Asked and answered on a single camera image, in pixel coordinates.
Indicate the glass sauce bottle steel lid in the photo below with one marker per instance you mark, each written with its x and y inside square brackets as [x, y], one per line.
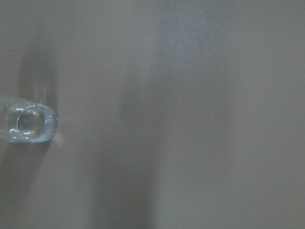
[24, 121]

